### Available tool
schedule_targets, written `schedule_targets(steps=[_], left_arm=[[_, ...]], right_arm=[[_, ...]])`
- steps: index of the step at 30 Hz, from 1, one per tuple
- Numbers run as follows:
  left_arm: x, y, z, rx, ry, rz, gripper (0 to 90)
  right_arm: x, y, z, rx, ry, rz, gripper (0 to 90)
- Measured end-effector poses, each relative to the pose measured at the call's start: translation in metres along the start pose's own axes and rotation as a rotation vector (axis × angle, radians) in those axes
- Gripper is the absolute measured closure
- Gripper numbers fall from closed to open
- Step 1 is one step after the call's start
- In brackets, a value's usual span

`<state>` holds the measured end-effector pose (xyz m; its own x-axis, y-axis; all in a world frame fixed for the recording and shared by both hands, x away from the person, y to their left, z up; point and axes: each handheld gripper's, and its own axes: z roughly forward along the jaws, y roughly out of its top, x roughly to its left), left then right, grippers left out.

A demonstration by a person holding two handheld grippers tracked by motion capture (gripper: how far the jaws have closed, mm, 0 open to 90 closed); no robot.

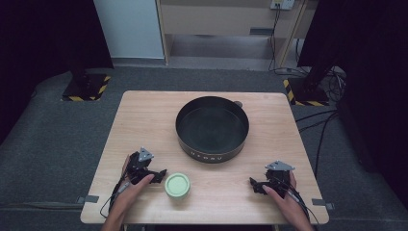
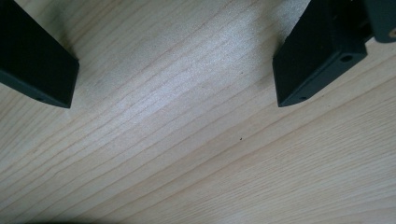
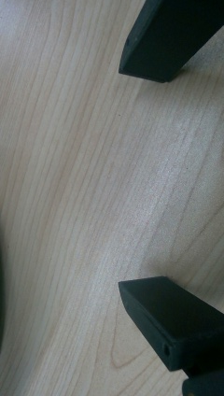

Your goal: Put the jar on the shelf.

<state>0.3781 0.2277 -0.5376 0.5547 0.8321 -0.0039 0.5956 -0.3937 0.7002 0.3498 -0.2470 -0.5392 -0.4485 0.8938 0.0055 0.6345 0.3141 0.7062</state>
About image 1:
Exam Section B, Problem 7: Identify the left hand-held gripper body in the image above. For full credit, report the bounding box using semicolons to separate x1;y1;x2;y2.
125;146;156;186

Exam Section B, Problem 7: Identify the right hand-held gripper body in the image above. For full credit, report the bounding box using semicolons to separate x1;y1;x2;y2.
264;160;296;199

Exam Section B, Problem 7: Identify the light green round lid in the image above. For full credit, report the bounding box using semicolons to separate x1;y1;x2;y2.
164;171;191;200

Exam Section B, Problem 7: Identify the person's right hand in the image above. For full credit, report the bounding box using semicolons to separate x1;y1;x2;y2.
262;170;313;225

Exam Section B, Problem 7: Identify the person's left hand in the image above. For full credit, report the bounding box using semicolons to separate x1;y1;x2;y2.
110;155;156;222

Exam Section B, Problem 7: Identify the black round pan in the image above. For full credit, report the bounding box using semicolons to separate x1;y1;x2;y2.
174;95;250;165

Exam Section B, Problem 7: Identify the black stand base striped tape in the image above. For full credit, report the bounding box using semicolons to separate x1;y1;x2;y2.
61;72;112;103
282;76;330;107

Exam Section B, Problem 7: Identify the white panel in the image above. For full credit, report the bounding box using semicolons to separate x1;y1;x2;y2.
92;0;166;60

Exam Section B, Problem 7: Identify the dark curtain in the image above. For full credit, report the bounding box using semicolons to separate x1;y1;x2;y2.
296;0;408;206
0;0;115;145

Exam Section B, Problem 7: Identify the light wooden cabinet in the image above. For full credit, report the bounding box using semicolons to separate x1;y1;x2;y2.
155;0;319;69

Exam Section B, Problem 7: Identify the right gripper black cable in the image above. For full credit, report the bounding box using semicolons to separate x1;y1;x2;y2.
282;179;320;225

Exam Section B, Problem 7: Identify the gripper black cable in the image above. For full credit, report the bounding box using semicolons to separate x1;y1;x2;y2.
99;167;132;219
282;179;320;225

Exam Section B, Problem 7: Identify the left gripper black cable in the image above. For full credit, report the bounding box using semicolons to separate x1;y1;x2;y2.
99;167;132;219

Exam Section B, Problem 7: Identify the grey table bracket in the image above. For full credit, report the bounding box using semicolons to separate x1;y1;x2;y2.
311;198;335;211
76;194;100;204

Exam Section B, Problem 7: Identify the black floor cable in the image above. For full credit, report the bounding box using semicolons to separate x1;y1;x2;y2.
297;112;340;178
294;110;339;123

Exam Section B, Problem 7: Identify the tangled black cable bundle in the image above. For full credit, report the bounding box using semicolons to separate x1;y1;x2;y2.
275;65;348;104

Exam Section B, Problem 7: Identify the black hanging power cable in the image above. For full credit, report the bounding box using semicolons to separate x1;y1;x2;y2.
268;7;283;72

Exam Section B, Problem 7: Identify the white wall socket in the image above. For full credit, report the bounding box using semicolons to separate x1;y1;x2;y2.
269;0;295;11

